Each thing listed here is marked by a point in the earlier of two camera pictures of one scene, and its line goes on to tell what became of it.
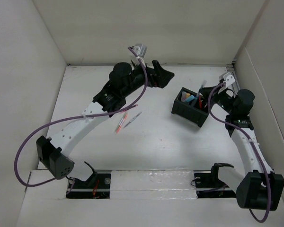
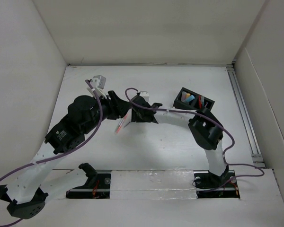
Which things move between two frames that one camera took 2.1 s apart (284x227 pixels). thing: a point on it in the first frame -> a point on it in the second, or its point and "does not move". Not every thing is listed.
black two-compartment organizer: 190,106 does not move
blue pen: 199,92 -> 202,99
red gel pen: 200,102 does not move
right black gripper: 215,94 -> 135,117
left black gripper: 157,77 -> 118,107
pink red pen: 120,123 does not move
